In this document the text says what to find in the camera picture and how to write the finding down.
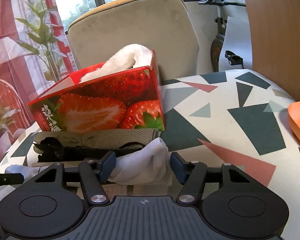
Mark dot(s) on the beige chair backrest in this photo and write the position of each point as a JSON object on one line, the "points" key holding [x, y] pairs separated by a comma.
{"points": [[179, 32]]}

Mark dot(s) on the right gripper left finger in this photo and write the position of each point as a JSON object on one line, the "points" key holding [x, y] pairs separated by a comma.
{"points": [[93, 174]]}

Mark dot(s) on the red strawberry cardboard box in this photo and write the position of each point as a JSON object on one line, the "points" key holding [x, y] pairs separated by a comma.
{"points": [[130, 99]]}

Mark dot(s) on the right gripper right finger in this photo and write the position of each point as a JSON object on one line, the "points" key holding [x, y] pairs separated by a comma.
{"points": [[191, 175]]}

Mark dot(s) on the black exercise bike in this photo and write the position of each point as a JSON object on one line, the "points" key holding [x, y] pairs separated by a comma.
{"points": [[217, 44]]}

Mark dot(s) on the white thin cloth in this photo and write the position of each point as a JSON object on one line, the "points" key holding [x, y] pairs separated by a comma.
{"points": [[148, 166]]}

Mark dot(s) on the white fluffy plush cloth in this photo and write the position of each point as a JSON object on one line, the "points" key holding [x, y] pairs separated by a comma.
{"points": [[128, 57]]}

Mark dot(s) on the red white printed curtain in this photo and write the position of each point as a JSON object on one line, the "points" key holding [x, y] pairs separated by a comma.
{"points": [[22, 70]]}

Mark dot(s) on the olive knit fabric band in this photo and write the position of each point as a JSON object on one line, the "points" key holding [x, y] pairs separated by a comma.
{"points": [[127, 139]]}

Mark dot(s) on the tall green bamboo plant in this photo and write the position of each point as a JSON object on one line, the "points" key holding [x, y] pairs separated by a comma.
{"points": [[42, 40]]}

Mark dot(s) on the white board leaning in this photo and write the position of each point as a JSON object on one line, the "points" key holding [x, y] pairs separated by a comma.
{"points": [[237, 40]]}

